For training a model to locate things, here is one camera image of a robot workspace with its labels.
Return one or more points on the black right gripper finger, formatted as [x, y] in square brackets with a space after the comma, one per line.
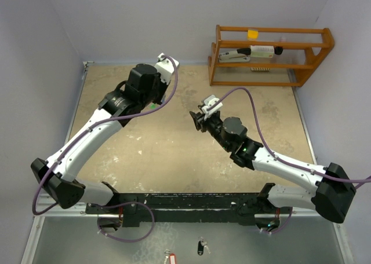
[202, 107]
[197, 119]

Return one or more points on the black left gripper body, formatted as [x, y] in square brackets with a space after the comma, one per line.
[157, 95]

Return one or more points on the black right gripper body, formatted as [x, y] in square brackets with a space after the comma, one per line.
[214, 124]

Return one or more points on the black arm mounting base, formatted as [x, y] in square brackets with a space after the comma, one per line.
[237, 207]

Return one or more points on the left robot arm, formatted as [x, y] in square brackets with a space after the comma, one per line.
[57, 175]

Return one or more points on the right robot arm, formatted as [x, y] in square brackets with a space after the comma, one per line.
[324, 189]

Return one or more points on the wooden three-tier shelf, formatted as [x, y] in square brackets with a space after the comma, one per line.
[300, 50]

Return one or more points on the grey black stapler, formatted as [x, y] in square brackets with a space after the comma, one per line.
[241, 55]

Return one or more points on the white green staple box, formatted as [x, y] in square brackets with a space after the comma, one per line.
[261, 51]

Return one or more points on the yellow tape measure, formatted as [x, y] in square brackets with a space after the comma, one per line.
[252, 35]

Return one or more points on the black red stamp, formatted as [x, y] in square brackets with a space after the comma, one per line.
[278, 50]

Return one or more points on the black tag key bunch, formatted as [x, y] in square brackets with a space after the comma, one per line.
[203, 247]

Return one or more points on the red tag key bunch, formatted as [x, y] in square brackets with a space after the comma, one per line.
[170, 257]

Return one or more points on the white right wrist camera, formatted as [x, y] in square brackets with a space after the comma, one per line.
[213, 105]

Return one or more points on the metal corner bracket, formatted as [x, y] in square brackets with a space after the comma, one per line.
[87, 64]

